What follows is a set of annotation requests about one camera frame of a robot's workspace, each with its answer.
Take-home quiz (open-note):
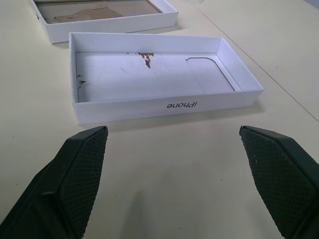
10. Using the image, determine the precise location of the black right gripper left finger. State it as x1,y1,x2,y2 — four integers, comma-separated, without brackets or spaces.
0,125,109,239

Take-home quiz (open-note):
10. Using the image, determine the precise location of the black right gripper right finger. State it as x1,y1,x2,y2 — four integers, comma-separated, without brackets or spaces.
239,125,319,239

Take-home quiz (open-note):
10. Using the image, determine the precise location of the white iPhone box lid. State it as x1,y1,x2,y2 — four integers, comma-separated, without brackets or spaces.
68,31,264,125

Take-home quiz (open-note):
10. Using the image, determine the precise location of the dark blue smartphone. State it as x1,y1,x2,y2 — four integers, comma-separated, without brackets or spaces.
29,0,179,45

